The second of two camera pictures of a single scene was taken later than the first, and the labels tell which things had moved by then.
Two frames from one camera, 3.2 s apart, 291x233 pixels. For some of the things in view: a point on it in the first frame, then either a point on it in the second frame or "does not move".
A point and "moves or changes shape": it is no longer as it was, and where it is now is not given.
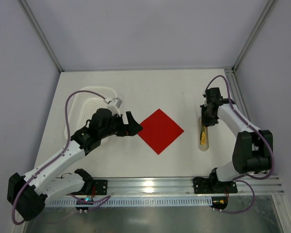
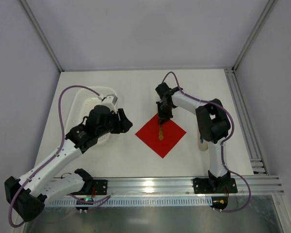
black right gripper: x=208 y=117 → x=164 y=115
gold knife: x=203 y=136 moves or changes shape
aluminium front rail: x=185 y=186 does not move
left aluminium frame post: x=41 y=35 does not move
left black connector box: x=84 y=208 does not move
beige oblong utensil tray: x=205 y=147 does not move
